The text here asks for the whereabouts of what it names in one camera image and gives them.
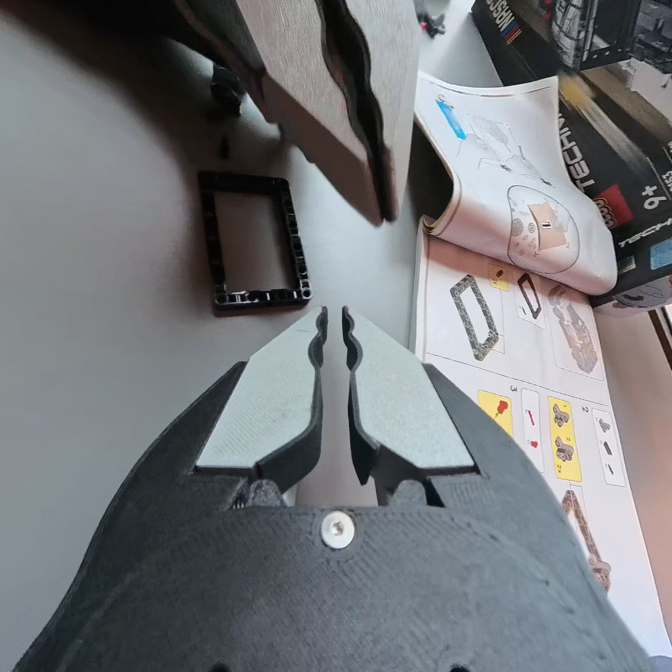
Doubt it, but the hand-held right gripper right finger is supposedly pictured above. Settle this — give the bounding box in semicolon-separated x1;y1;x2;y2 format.
341;306;477;497

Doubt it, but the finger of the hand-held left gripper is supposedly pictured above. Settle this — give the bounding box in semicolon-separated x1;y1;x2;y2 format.
341;0;422;221
235;0;396;225

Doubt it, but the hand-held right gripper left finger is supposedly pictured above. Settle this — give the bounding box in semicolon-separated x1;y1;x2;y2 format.
195;304;330;493

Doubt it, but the black rectangular lego frame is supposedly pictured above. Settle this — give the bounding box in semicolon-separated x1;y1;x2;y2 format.
197;170;314;312

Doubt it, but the pile of loose lego pieces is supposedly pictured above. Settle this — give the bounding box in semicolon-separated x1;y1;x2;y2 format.
414;0;448;37

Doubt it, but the black round lego piece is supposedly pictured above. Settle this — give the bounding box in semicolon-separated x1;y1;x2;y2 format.
210;67;246;114

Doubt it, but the lego instruction booklet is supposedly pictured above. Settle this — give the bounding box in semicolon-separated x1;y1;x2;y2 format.
411;71;665;662

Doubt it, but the black lego set box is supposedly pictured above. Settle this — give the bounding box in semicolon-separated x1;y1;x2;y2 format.
470;0;672;316

